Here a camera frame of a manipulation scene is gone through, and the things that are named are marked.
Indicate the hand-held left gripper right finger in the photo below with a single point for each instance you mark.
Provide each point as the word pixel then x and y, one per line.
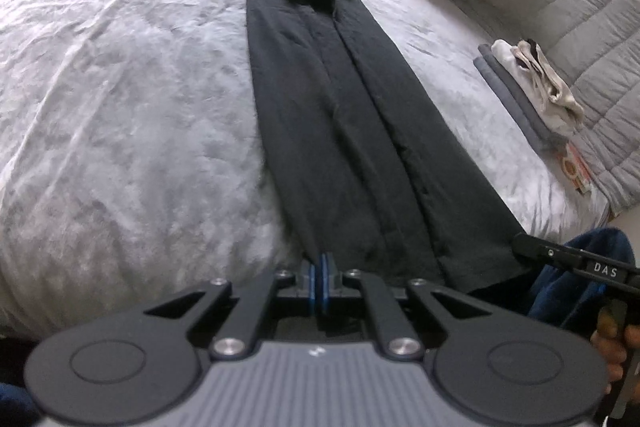
pixel 327 279

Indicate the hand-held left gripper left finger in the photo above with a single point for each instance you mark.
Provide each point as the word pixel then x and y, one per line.
pixel 312 277

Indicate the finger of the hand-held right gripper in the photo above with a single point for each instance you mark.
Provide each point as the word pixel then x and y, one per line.
pixel 542 249

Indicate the black t-shirt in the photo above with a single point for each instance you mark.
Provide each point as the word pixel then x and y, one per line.
pixel 340 132

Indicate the person's right hand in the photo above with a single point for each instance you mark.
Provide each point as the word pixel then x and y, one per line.
pixel 612 352

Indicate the person's dark blue clothing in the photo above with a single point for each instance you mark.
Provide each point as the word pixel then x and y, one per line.
pixel 565 287

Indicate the orange white printed packet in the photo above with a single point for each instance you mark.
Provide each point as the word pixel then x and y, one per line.
pixel 575 169

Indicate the grey folded cloth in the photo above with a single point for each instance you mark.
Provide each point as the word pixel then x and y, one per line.
pixel 500 74
pixel 505 104

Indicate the white folded garment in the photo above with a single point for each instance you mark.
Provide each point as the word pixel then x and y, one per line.
pixel 520 79

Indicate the grey quilted headboard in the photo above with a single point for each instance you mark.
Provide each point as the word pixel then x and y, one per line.
pixel 575 7

